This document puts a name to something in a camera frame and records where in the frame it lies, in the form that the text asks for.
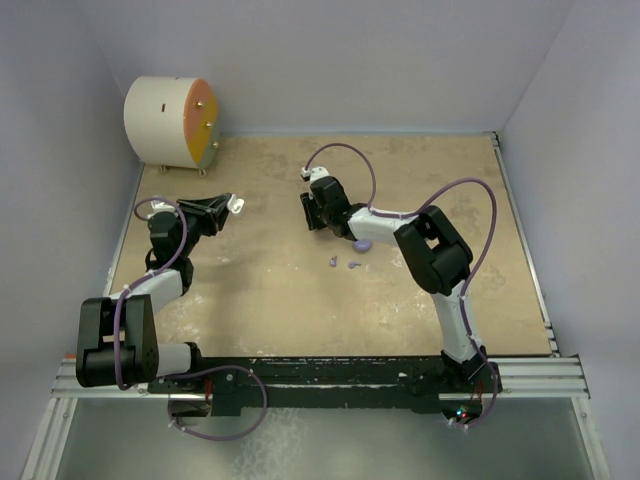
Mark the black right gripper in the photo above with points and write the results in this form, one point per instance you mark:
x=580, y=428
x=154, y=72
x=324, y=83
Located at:
x=309, y=204

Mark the purple earbud charging case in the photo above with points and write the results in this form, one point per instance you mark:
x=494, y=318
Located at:
x=362, y=246

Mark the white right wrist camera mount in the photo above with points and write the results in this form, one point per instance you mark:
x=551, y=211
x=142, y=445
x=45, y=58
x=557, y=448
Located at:
x=313, y=174

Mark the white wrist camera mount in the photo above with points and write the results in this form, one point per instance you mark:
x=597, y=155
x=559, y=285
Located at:
x=161, y=205
x=313, y=174

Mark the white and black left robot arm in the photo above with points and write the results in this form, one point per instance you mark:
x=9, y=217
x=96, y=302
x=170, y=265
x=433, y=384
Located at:
x=117, y=343

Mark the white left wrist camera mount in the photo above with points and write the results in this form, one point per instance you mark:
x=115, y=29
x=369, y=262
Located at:
x=161, y=205

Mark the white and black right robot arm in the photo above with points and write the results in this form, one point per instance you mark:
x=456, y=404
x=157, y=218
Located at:
x=438, y=258

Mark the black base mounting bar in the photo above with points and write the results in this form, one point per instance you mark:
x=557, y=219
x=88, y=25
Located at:
x=420, y=384

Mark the white cylinder with orange face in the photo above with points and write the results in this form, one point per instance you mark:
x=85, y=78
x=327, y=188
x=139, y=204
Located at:
x=173, y=122

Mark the white earbud charging case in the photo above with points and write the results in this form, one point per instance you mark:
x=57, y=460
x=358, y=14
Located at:
x=235, y=205

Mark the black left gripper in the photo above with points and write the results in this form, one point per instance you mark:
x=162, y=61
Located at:
x=209, y=212

